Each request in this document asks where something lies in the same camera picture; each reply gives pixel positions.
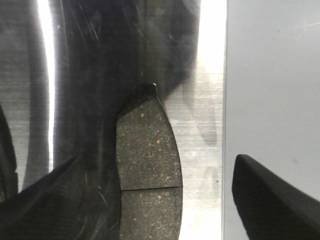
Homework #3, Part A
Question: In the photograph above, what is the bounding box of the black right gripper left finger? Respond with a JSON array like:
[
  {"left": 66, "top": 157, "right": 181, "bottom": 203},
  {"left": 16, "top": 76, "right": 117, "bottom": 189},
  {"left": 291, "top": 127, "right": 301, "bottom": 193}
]
[{"left": 0, "top": 157, "right": 87, "bottom": 240}]

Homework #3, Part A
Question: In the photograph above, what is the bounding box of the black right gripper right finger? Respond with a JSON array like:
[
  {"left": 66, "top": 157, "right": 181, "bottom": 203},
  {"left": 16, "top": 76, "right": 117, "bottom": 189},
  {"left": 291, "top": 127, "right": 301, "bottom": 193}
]
[{"left": 231, "top": 154, "right": 320, "bottom": 240}]

